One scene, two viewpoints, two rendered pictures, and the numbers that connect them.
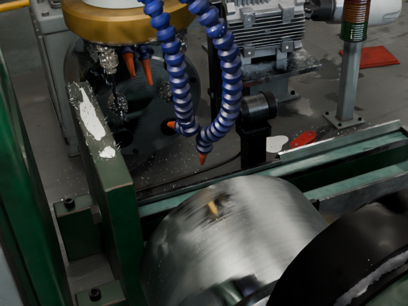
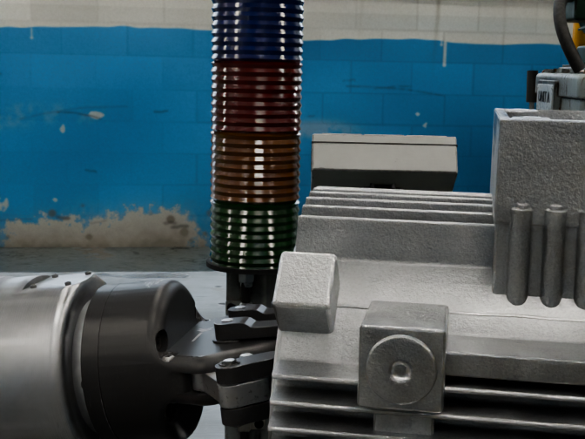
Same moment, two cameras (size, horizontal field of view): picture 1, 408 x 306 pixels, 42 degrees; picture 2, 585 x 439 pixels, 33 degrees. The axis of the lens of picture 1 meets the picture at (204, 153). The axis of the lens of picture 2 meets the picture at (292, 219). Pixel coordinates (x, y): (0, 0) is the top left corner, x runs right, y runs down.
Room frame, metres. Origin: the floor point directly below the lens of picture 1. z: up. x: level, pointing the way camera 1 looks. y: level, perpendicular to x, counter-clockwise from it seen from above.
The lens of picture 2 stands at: (1.77, -0.12, 1.16)
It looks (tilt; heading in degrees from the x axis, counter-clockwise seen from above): 9 degrees down; 200
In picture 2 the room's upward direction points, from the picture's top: 1 degrees clockwise
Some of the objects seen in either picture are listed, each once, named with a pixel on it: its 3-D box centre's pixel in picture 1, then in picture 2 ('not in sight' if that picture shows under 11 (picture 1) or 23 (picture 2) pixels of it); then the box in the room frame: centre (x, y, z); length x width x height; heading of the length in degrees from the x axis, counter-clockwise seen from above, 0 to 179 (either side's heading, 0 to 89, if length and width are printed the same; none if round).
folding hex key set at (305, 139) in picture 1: (303, 142); not in sight; (1.06, -0.24, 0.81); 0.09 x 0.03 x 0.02; 134
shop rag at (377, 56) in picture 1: (368, 56); not in sight; (1.50, -0.53, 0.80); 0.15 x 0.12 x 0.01; 97
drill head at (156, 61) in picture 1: (126, 76); not in sight; (1.02, 0.15, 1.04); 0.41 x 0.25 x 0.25; 19
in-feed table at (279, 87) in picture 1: (259, 72); not in sight; (1.34, -0.17, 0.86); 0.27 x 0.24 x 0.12; 19
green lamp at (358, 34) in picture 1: (354, 27); (254, 232); (1.16, -0.37, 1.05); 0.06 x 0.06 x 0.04
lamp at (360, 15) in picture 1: (356, 8); (255, 165); (1.16, -0.37, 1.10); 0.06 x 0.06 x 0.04
